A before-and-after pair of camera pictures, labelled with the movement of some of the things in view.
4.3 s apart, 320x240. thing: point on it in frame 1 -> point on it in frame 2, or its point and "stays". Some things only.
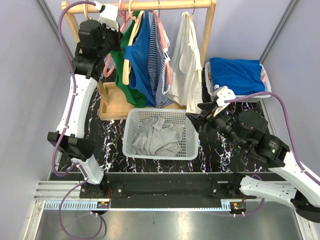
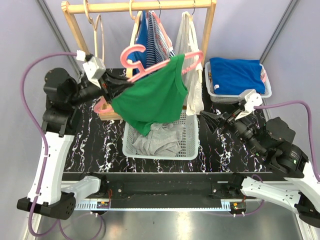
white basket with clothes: x=244 y=77 stays
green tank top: x=123 y=78 -> x=156 y=99
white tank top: x=185 y=89 stays
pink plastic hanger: x=125 y=17 -> x=144 y=70
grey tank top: x=156 y=138 stays
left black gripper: x=117 y=35 -> x=115 y=90
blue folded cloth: x=244 y=76 stays
